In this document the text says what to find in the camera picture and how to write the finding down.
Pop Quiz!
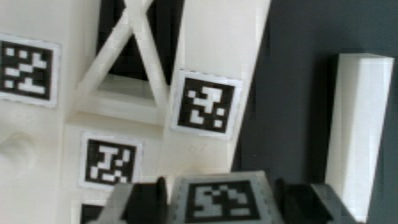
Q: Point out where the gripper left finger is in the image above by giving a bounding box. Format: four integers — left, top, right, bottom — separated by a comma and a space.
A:
87, 177, 169, 224

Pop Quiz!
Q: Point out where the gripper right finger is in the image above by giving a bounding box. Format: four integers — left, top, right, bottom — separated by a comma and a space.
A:
274, 179, 363, 224

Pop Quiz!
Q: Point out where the white tagged cube nut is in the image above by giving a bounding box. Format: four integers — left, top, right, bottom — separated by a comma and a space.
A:
167, 171, 285, 224

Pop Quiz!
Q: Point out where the white chair back frame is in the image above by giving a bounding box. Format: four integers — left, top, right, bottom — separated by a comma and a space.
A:
0, 0, 270, 224

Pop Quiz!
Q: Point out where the white chair seat part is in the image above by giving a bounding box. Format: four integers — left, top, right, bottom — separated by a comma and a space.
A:
57, 113, 162, 224

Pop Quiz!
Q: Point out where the white U-shaped obstacle fence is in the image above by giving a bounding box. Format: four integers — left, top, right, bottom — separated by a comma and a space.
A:
325, 53, 395, 222

